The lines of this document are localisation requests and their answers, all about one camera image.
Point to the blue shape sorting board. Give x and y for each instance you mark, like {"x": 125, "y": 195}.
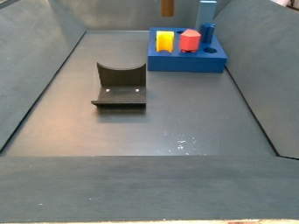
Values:
{"x": 208, "y": 60}

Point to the black curved holder stand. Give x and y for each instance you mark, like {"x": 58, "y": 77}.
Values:
{"x": 122, "y": 86}

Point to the red pentagon block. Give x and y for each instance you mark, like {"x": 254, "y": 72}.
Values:
{"x": 190, "y": 41}

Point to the dark blue cross block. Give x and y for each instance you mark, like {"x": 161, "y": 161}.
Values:
{"x": 208, "y": 33}

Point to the yellow arch block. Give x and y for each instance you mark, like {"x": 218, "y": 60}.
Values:
{"x": 165, "y": 41}

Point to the light blue tall block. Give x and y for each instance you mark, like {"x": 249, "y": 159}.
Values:
{"x": 206, "y": 12}

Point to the brown round cylinder peg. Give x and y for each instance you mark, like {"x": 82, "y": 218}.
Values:
{"x": 167, "y": 8}

